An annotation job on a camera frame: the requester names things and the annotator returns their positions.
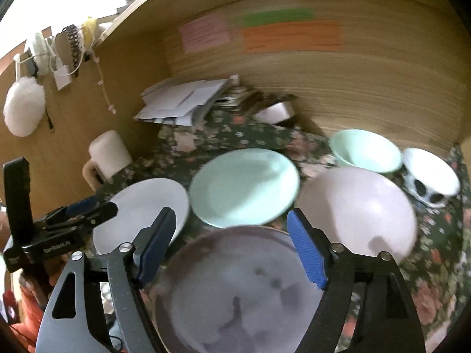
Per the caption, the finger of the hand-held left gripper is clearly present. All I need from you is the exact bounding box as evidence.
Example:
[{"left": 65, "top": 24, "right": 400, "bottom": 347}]
[
  {"left": 62, "top": 202, "right": 119, "bottom": 235},
  {"left": 35, "top": 196, "right": 99, "bottom": 229}
]

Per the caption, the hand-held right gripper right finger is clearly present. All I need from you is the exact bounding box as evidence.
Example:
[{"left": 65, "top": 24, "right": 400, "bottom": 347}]
[{"left": 286, "top": 209, "right": 425, "bottom": 353}]

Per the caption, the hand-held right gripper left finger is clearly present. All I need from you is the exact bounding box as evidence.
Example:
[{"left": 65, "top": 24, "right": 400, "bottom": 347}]
[{"left": 35, "top": 207, "right": 177, "bottom": 353}]

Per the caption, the grey plate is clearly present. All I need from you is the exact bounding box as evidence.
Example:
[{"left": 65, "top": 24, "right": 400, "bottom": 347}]
[{"left": 155, "top": 225, "right": 328, "bottom": 353}]

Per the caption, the mint green bowl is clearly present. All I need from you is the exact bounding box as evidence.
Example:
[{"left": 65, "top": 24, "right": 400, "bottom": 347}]
[{"left": 329, "top": 129, "right": 403, "bottom": 174}]

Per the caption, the white plate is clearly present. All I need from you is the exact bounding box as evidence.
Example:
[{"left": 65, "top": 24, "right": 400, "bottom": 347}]
[{"left": 93, "top": 178, "right": 190, "bottom": 265}]

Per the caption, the white mug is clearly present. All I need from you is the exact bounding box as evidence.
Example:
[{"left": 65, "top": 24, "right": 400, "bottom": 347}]
[{"left": 83, "top": 130, "right": 133, "bottom": 192}]

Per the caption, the pink bowl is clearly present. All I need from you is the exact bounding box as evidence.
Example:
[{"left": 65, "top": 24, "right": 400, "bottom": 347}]
[{"left": 295, "top": 166, "right": 418, "bottom": 265}]

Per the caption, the mint green plate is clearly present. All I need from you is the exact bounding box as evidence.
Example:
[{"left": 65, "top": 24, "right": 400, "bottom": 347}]
[{"left": 189, "top": 148, "right": 300, "bottom": 228}]

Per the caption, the large white fluffy pom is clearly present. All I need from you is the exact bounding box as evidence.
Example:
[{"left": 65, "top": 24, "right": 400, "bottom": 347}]
[{"left": 3, "top": 77, "right": 47, "bottom": 137}]

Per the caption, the red clothing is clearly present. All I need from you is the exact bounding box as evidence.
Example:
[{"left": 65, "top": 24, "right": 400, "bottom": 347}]
[{"left": 3, "top": 274, "right": 50, "bottom": 342}]

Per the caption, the floral tablecloth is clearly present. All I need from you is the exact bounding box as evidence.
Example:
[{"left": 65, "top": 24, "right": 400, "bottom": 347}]
[{"left": 83, "top": 106, "right": 471, "bottom": 353}]

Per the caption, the stack of white papers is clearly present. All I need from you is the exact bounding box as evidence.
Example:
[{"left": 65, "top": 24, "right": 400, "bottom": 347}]
[{"left": 133, "top": 75, "right": 240, "bottom": 127}]

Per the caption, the small white box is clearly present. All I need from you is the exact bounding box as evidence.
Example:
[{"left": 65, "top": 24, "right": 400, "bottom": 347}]
[{"left": 254, "top": 101, "right": 297, "bottom": 126}]

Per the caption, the white bowl with black pattern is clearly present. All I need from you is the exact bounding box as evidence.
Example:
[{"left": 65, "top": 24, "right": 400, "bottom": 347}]
[{"left": 401, "top": 148, "right": 461, "bottom": 207}]

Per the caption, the small white fluffy pom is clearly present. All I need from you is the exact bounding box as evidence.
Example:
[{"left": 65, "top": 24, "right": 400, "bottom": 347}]
[{"left": 32, "top": 32, "right": 53, "bottom": 75}]

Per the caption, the cardboard with black lace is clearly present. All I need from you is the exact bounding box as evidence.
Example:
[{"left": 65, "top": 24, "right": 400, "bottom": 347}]
[{"left": 54, "top": 25, "right": 88, "bottom": 75}]

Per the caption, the stack of books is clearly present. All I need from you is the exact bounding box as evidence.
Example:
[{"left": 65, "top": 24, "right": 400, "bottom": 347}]
[{"left": 217, "top": 84, "right": 262, "bottom": 111}]

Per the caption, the wooden desk hutch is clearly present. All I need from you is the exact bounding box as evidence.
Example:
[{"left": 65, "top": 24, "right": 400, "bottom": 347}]
[{"left": 0, "top": 0, "right": 471, "bottom": 207}]

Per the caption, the yellow fluffy ornament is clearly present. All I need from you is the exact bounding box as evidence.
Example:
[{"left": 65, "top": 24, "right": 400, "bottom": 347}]
[{"left": 82, "top": 16, "right": 101, "bottom": 46}]

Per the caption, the pink sticky note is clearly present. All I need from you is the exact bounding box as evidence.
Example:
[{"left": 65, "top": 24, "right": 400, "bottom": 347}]
[{"left": 179, "top": 13, "right": 232, "bottom": 54}]

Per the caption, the green sticky note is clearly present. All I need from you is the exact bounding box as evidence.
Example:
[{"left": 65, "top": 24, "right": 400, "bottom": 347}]
[{"left": 241, "top": 8, "right": 316, "bottom": 27}]

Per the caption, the hanging bead string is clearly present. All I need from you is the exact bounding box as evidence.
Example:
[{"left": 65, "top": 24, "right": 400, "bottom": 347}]
[{"left": 93, "top": 44, "right": 117, "bottom": 114}]

